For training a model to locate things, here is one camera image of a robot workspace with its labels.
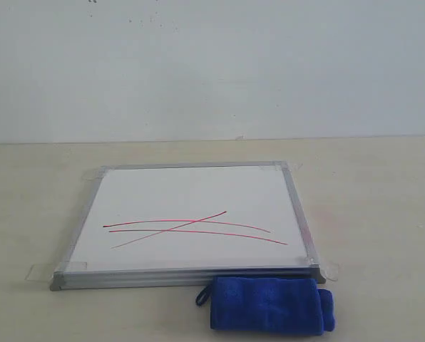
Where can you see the blue microfibre cloth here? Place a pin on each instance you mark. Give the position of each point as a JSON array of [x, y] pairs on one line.
[[269, 305]]

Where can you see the white board with aluminium frame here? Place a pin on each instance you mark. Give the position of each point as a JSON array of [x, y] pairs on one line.
[[185, 224]]

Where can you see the clear tape back right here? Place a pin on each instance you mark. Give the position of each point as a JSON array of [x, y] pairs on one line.
[[292, 167]]

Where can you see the clear tape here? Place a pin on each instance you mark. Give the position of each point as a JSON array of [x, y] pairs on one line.
[[48, 272], [292, 167], [94, 174], [321, 270]]

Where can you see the clear tape back left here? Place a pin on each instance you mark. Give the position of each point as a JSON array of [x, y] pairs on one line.
[[94, 174]]

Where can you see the clear tape front right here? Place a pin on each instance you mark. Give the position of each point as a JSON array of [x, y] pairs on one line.
[[321, 270]]

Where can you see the clear tape front left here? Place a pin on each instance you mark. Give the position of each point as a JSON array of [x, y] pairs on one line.
[[48, 272]]

